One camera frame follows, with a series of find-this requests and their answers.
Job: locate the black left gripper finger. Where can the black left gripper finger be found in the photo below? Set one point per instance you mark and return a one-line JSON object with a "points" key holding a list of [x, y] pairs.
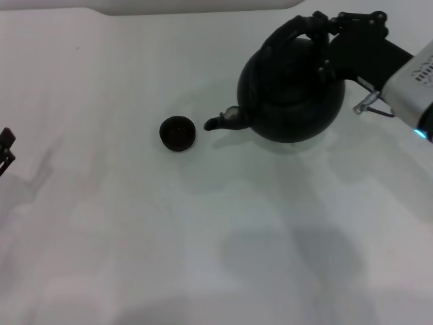
{"points": [[6, 149]]}

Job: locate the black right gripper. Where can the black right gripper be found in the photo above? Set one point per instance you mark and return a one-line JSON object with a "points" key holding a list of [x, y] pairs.
{"points": [[368, 57]]}

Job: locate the black round teapot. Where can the black round teapot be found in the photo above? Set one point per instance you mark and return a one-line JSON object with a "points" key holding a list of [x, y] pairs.
{"points": [[291, 101]]}

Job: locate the small dark teacup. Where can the small dark teacup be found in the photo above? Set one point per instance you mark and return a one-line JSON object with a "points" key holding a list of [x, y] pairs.
{"points": [[177, 133]]}

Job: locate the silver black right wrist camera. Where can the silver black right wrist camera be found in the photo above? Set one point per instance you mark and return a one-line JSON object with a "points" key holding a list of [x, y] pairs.
{"points": [[409, 88]]}

